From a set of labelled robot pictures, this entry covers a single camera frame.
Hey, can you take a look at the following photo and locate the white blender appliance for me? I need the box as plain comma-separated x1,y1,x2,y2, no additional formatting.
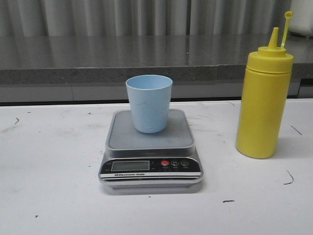
289,0,313,37

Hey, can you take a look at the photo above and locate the yellow squeeze bottle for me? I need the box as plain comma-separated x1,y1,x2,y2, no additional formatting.
236,11,294,159

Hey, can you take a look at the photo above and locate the light blue plastic cup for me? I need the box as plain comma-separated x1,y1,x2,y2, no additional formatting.
126,74,173,133

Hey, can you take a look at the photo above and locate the grey curtain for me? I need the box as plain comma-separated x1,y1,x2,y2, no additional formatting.
0,0,291,37

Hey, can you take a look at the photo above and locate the silver digital kitchen scale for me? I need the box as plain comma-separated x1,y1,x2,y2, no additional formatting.
98,109,203,194

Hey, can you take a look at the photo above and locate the grey stone counter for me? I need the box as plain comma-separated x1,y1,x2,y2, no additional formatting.
0,34,313,103

